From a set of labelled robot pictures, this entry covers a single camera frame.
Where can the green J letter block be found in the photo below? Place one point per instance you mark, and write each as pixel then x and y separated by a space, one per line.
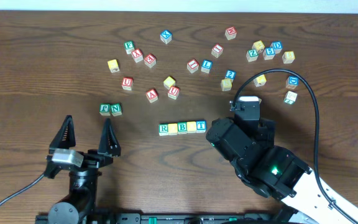
pixel 104 109

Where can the green N letter block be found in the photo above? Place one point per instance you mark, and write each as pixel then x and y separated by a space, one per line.
pixel 116 109

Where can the red E letter block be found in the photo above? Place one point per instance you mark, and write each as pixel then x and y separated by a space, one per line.
pixel 150 60

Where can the green F letter block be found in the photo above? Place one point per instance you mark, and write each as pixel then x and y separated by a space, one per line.
pixel 129 46

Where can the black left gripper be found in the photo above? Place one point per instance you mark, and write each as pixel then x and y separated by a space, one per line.
pixel 89 155

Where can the green 7 number block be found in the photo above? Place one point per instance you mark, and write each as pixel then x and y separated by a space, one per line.
pixel 290 97

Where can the red A letter block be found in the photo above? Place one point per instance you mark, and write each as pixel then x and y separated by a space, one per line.
pixel 152 95

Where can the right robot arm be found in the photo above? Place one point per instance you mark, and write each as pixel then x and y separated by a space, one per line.
pixel 247 142

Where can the blue X letter block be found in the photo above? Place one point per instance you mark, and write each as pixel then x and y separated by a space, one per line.
pixel 166 36

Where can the red U block left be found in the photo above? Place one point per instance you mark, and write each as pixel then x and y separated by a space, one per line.
pixel 127 83

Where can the blue D block upper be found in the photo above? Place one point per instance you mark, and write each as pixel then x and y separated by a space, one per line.
pixel 277 46

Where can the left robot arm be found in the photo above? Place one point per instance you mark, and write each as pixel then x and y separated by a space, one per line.
pixel 79 206

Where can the yellow O letter block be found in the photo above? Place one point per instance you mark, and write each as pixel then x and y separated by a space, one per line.
pixel 173 129

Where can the blue T letter block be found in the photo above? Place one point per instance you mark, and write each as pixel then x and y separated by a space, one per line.
pixel 201 126

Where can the green R letter block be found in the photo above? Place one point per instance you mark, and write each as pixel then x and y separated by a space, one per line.
pixel 163 130

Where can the red I block upper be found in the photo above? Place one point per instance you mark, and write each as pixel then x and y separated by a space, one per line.
pixel 217 50

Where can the red U block centre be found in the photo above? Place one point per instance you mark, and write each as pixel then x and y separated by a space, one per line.
pixel 173 92

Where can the red i block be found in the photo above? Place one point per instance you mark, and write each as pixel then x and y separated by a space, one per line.
pixel 217 50
pixel 192 66

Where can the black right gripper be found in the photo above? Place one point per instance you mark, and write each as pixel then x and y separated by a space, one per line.
pixel 221 134

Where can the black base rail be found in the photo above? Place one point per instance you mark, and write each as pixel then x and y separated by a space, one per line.
pixel 136 218

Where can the blue 2 number block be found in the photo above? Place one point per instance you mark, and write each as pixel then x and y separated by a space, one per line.
pixel 230 74

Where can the yellow K letter block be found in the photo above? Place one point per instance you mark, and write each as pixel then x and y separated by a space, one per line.
pixel 260 81

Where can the blue D block right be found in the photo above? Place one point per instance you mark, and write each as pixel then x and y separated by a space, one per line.
pixel 292 82

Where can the green Z letter block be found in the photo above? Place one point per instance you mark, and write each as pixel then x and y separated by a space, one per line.
pixel 251 55

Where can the yellow S letter block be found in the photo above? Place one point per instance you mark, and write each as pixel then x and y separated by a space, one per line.
pixel 226 84

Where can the red M letter block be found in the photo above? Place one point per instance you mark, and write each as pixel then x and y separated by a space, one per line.
pixel 230 33

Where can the green B letter block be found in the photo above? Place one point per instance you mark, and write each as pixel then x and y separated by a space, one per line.
pixel 182 128

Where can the yellow 8 number block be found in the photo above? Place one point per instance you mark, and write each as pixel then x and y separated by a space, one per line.
pixel 288 57

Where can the blue 5 number block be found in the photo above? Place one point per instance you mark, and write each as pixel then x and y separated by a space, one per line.
pixel 268 53

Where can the red X letter block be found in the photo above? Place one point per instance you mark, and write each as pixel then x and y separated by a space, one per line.
pixel 137 55

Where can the red I block centre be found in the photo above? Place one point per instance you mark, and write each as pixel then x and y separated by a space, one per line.
pixel 192 66

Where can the red u block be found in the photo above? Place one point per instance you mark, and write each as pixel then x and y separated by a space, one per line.
pixel 127 83
pixel 173 92

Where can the blue d block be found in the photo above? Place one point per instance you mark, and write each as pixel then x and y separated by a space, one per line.
pixel 277 46
pixel 292 82

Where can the blue L letter block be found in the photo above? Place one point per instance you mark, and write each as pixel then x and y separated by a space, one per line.
pixel 206 66

